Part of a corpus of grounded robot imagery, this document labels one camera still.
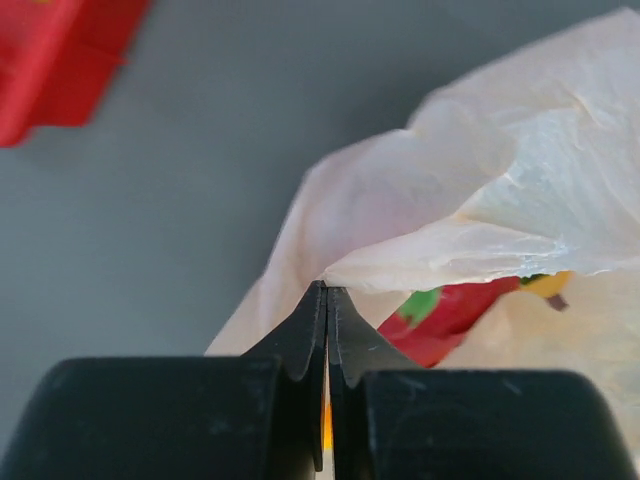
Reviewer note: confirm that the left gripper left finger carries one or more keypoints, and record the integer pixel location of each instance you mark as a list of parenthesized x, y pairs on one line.
[(258, 415)]

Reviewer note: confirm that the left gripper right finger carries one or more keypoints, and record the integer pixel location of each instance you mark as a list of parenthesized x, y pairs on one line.
[(393, 419)]

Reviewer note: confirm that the translucent banana print plastic bag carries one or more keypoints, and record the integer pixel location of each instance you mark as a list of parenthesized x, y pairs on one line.
[(529, 165)]

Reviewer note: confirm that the red strawberry in bag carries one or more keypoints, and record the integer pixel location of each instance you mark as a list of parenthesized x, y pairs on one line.
[(430, 324)]

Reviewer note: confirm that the red plastic tray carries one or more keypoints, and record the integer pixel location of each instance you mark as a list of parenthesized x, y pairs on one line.
[(58, 59)]

